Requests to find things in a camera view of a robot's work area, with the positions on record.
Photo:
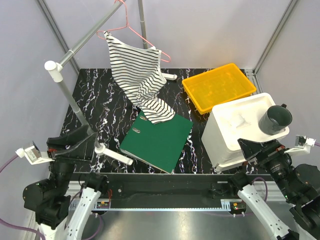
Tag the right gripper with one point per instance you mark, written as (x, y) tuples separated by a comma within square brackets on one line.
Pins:
[(270, 149)]

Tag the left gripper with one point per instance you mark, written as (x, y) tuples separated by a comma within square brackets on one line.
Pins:
[(83, 151)]

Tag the striped black white tank top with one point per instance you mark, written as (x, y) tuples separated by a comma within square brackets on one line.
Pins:
[(137, 72)]

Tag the pink wire hanger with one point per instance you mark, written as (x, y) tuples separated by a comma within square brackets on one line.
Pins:
[(143, 34)]

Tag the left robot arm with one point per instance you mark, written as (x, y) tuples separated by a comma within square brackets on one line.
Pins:
[(48, 197)]

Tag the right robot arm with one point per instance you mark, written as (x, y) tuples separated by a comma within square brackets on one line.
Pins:
[(299, 185)]

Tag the white foam box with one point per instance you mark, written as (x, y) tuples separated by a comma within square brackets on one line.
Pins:
[(232, 120)]

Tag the dark green mug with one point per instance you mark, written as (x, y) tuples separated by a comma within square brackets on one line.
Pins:
[(276, 118)]

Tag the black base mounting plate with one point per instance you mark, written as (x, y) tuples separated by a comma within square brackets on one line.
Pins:
[(165, 192)]

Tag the yellow plastic tray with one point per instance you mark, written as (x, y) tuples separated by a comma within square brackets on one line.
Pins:
[(217, 86)]

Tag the grey metal clothes rack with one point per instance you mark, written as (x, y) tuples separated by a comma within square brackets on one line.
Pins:
[(54, 69)]

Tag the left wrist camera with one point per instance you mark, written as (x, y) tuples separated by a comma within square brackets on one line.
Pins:
[(33, 155)]

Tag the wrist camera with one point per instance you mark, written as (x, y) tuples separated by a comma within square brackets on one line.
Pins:
[(33, 155), (302, 145)]

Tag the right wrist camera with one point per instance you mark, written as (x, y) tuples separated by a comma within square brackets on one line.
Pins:
[(302, 145)]

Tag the green ring binder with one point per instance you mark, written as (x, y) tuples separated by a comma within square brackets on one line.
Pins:
[(159, 145)]

